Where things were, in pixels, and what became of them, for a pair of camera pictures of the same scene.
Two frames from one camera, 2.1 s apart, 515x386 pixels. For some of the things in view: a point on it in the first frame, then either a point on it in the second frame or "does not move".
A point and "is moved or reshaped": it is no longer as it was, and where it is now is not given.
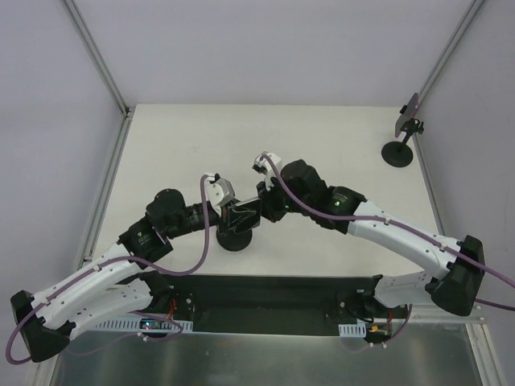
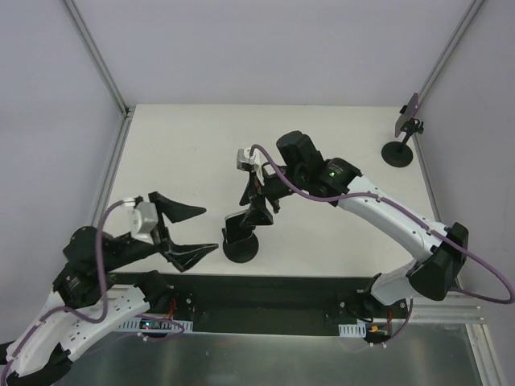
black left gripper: x=224 y=217 to x=162 y=237
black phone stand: x=234 y=241 is moved or reshaped
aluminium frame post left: x=98 y=57 does not move
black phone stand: x=400 y=153 does not move
